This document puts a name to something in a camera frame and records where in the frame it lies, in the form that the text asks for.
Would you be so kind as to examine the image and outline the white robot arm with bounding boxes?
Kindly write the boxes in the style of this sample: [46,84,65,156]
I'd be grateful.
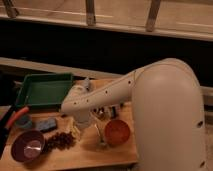
[61,58,207,171]

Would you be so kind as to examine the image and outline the green plastic tray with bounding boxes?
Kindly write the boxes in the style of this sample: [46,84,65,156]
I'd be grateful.
[15,73,73,109]

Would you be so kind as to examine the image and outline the banana pieces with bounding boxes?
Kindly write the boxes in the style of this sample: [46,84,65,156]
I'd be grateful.
[66,117,81,139]

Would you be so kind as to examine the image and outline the small metal can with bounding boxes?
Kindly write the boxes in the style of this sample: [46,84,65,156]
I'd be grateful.
[108,106,118,119]

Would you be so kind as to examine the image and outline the grey blue cloth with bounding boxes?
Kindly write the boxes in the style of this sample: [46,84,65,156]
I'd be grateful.
[79,77,90,91]

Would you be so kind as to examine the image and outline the orange bowl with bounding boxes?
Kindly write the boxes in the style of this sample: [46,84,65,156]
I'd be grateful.
[104,119,130,146]

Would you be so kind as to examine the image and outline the blue sponge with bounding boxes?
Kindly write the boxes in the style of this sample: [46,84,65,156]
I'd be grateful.
[35,118,57,132]

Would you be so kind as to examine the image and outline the wooden board table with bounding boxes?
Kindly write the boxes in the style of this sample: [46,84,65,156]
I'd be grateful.
[0,77,139,171]

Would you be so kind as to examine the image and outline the small blue cup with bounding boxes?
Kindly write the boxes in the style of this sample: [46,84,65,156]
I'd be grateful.
[15,115,33,129]

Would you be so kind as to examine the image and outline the purple bowl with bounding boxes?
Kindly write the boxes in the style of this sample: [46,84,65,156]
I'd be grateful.
[11,130,45,163]

